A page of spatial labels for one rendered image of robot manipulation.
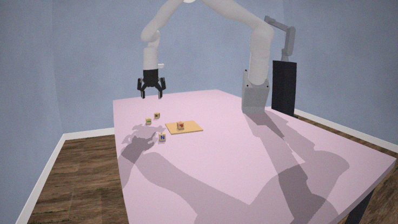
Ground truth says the tan flat mat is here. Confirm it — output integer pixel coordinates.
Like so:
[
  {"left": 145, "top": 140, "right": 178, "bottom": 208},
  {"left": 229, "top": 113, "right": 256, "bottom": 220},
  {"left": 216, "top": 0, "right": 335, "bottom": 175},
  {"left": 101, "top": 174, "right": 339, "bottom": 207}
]
[{"left": 165, "top": 121, "right": 203, "bottom": 135}]

